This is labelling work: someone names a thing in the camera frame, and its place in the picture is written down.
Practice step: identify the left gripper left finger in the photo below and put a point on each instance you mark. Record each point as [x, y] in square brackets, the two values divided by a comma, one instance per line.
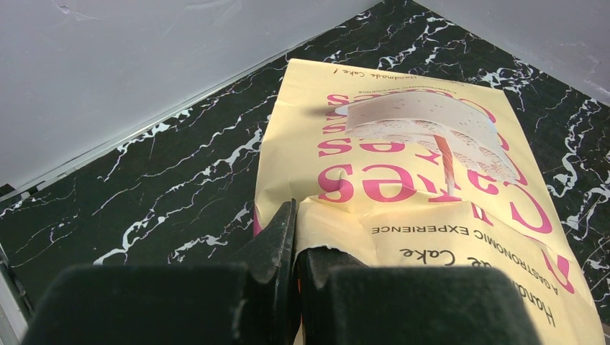
[249, 298]

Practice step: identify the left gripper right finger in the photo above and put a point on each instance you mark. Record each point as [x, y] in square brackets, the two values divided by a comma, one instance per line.
[347, 302]

